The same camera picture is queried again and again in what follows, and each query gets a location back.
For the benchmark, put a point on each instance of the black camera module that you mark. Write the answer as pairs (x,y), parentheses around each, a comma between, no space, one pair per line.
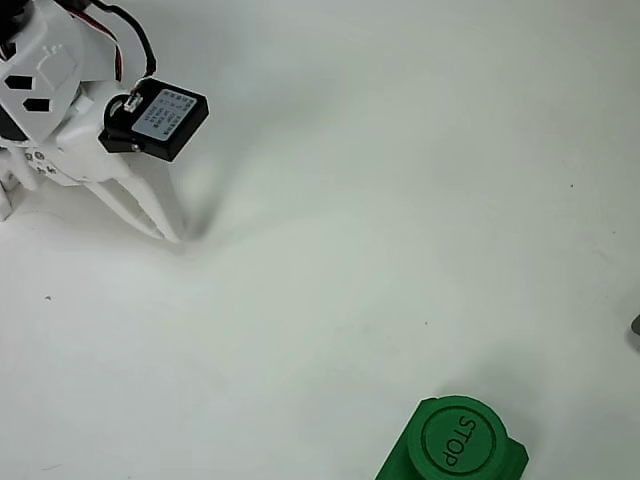
(167,122)

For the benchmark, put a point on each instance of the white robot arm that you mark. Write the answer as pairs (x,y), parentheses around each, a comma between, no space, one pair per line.
(42,75)

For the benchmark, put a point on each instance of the grey object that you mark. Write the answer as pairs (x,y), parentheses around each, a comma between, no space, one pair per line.
(636,327)

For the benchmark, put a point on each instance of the green stop button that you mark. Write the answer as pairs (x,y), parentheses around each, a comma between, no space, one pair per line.
(457,440)

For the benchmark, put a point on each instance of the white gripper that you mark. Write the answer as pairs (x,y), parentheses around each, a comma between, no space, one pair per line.
(90,142)

